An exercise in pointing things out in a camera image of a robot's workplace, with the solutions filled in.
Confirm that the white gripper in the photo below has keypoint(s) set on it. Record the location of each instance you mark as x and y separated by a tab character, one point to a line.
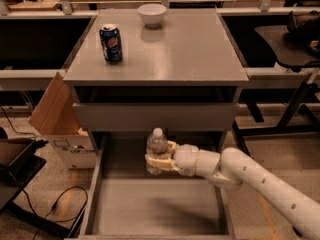
186	159

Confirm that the clear plastic water bottle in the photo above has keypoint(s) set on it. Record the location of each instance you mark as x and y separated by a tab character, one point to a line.
157	147

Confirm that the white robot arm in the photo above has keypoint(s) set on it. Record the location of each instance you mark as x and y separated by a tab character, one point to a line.
232	168

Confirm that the open grey bottom drawer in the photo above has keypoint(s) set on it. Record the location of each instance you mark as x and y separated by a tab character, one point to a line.
128	203

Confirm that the closed grey upper drawer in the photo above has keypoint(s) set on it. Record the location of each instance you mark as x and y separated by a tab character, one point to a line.
132	118

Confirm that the grey drawer cabinet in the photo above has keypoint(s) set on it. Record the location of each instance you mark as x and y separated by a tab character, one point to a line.
188	60

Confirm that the blue pepsi soda can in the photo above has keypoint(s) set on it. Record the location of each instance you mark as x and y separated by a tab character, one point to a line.
110	39

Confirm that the open cardboard box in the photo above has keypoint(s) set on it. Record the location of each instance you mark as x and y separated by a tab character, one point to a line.
55	119

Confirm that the white ceramic bowl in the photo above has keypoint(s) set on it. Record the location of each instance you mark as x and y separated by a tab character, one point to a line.
152	14

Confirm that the black equipment stand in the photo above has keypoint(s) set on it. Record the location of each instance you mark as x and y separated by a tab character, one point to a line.
18	166

